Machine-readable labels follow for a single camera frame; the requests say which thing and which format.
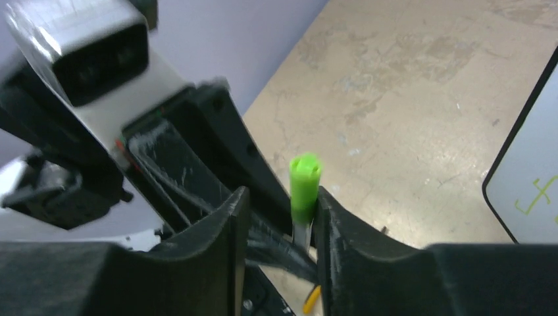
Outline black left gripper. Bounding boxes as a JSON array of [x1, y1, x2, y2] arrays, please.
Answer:
[[1, 65, 318, 284]]

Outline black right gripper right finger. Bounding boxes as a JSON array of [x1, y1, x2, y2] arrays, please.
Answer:
[[314, 188, 557, 315]]

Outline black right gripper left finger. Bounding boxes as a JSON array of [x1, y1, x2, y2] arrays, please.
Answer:
[[1, 187, 250, 315]]

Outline green marker cap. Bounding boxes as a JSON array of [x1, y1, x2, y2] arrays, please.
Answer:
[[289, 153, 322, 225]]

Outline black-framed whiteboard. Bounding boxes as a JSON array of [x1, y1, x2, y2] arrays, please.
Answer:
[[482, 52, 557, 244]]

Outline white green whiteboard marker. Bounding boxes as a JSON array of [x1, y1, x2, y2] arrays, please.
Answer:
[[292, 221, 312, 253]]

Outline yellow-handled pliers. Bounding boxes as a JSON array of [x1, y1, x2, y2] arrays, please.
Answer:
[[302, 285, 321, 315]]

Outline black aluminium base frame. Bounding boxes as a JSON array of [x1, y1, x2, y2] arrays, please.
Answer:
[[241, 267, 295, 316]]

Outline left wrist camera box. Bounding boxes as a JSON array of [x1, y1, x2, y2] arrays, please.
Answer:
[[5, 0, 186, 152]]

